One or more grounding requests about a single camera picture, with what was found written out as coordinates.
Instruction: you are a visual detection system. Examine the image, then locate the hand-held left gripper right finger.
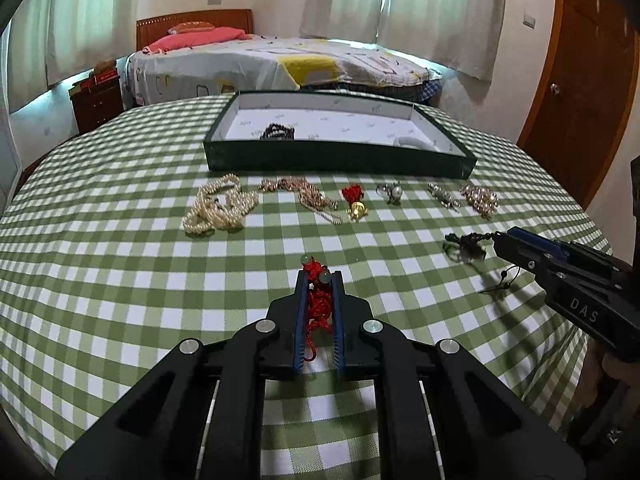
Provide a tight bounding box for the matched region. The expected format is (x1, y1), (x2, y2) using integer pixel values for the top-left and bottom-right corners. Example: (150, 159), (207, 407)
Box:
(330, 270), (586, 480)

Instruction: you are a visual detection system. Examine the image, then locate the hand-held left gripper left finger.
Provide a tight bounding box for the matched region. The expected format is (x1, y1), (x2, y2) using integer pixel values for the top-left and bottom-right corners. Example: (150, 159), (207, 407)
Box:
(55, 270), (309, 480)

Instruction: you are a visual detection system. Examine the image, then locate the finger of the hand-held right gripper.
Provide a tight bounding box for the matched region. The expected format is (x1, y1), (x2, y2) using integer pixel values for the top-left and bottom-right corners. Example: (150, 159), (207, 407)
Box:
(492, 232), (556, 286)
(507, 226), (571, 261)

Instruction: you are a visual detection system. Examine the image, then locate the red knotted cord bracelet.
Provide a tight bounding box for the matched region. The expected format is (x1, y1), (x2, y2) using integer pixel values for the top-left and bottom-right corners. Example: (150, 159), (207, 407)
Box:
(299, 255), (335, 363)

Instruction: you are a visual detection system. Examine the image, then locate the black knotted cord bracelet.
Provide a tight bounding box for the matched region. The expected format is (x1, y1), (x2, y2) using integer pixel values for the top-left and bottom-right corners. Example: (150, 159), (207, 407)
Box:
(443, 231), (521, 295)

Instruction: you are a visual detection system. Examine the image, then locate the pearl cluster brooch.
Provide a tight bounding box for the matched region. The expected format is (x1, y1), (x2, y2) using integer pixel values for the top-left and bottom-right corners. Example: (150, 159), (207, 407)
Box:
(460, 184), (501, 221)

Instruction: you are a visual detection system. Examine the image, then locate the gold chain necklace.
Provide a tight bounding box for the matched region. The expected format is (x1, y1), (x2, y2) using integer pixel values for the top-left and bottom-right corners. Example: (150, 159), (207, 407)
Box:
(258, 176), (345, 225)

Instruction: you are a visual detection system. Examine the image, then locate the red knot gold charm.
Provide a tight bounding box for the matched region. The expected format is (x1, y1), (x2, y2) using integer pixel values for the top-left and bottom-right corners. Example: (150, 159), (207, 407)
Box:
(341, 184), (369, 222)

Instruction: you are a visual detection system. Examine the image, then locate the cream pearl necklace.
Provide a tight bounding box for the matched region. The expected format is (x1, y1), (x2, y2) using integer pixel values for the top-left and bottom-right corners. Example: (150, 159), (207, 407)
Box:
(182, 173), (260, 236)

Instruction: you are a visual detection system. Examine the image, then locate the silver pearl ring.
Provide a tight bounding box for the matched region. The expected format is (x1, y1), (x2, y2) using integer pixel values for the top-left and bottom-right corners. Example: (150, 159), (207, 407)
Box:
(376, 180), (405, 206)

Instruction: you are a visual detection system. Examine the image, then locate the dark green jewelry box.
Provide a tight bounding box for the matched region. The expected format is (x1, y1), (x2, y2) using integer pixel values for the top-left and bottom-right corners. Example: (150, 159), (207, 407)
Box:
(203, 91), (478, 179)

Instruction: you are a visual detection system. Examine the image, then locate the person's right hand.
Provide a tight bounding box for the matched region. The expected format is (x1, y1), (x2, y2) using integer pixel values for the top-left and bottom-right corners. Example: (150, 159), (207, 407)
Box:
(600, 347), (640, 392)

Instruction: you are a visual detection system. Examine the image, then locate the silver bar brooch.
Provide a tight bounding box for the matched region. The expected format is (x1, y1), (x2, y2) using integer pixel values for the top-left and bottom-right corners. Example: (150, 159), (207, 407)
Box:
(428, 182), (462, 211)

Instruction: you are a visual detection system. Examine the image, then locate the white bangle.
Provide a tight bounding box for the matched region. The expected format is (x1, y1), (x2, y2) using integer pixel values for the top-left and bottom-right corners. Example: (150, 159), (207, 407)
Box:
(395, 135), (436, 152)

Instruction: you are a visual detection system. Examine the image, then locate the brown wooden door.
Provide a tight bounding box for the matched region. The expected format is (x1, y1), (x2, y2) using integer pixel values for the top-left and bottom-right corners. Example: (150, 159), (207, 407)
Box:
(515, 0), (640, 211)

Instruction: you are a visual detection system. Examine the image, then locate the blue plaid bedsheet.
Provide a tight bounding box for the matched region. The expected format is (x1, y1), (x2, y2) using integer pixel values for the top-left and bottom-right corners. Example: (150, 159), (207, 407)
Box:
(345, 80), (444, 107)

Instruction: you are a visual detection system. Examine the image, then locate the bed with patterned cover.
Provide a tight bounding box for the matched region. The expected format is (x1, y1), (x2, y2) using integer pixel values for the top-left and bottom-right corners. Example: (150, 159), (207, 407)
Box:
(122, 34), (436, 108)

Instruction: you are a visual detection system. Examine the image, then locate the dark wooden nightstand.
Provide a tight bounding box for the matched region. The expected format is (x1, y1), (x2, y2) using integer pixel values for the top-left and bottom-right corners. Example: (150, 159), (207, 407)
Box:
(70, 77), (126, 135)

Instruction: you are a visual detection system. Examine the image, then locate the pink pillow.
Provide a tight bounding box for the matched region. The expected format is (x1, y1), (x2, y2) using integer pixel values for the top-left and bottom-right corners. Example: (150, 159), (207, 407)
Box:
(142, 27), (248, 55)

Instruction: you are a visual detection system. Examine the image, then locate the red box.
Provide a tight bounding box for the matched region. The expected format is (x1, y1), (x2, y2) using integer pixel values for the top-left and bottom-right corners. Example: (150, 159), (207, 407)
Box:
(82, 71), (121, 92)

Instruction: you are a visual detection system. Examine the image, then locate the wooden headboard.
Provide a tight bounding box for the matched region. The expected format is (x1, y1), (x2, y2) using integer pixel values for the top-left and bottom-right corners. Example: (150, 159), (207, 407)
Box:
(136, 8), (255, 53)

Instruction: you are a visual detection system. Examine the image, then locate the dark beaded bracelet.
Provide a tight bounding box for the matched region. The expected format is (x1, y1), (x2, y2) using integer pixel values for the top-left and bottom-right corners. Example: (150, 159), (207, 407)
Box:
(260, 122), (296, 141)

